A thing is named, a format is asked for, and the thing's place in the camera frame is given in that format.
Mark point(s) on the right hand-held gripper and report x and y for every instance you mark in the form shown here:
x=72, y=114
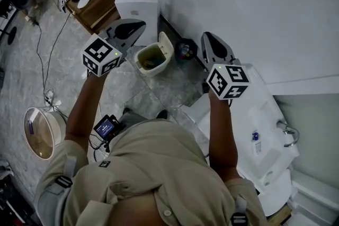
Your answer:
x=227, y=79

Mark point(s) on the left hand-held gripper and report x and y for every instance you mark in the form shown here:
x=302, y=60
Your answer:
x=104, y=53

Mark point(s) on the beige trash bin with lid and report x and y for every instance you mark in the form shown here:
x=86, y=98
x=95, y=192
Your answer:
x=155, y=71

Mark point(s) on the person's left forearm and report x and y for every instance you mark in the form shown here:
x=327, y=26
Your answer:
x=82, y=113

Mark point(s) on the person's right forearm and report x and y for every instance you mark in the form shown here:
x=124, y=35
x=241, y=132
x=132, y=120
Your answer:
x=223, y=140

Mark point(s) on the wooden shoe rack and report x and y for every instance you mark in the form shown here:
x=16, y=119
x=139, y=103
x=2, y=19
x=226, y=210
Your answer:
x=98, y=10

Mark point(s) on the white vanity cabinet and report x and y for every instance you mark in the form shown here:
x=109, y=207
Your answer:
x=254, y=113

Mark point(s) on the dark teal waste bin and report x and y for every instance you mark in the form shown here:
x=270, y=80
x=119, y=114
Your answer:
x=186, y=49

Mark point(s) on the white water dispenser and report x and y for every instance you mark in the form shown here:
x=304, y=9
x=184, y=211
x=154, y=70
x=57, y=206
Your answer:
x=137, y=9

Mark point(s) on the person's left shoe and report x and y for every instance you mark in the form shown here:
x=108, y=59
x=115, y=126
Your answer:
x=126, y=111

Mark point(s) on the person's shoe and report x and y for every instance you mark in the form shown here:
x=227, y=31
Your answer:
x=126, y=111
x=162, y=114

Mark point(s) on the white power strip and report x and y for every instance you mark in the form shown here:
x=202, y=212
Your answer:
x=51, y=99

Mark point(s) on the small blue bottle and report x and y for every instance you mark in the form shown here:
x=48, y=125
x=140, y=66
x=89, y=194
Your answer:
x=257, y=144

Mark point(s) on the person's grey trousers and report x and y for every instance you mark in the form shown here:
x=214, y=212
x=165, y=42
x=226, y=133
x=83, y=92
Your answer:
x=132, y=120

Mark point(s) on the person's right shoe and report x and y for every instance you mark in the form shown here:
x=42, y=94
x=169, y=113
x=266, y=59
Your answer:
x=162, y=114

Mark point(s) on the black waist-worn screen device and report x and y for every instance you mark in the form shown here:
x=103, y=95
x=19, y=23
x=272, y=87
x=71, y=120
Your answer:
x=106, y=128

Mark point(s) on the chrome faucet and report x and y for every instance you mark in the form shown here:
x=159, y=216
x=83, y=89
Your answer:
x=291, y=135

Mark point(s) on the round beige basin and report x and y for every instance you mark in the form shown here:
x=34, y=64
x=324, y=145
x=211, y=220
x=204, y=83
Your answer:
x=41, y=135

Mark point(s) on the person's beige shirt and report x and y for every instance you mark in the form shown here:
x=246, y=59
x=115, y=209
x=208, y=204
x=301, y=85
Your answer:
x=153, y=166

